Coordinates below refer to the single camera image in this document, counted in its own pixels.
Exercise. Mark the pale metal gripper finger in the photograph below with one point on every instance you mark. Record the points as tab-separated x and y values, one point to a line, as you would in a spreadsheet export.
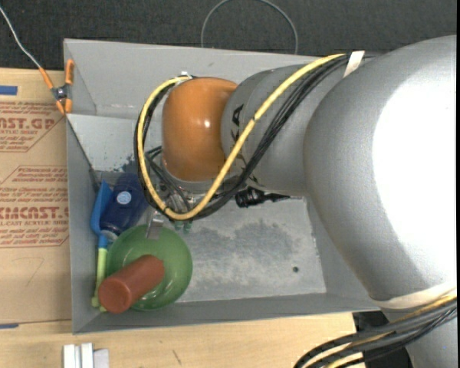
155	226

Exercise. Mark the brown cardboard board, red print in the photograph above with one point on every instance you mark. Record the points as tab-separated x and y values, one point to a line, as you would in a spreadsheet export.
30	274

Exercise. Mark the red-brown cylinder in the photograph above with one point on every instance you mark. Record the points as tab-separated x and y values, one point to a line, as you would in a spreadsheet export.
128	284

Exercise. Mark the green bowl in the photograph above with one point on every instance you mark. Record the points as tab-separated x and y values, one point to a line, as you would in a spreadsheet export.
172	255

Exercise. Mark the black cylinder on white bracket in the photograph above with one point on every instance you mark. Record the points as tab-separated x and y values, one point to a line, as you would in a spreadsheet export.
253	197

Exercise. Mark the grey metal bin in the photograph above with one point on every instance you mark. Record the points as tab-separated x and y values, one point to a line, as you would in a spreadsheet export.
253	251

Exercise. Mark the dark blue bottle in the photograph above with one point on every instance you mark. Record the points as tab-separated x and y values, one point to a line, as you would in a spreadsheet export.
124	205

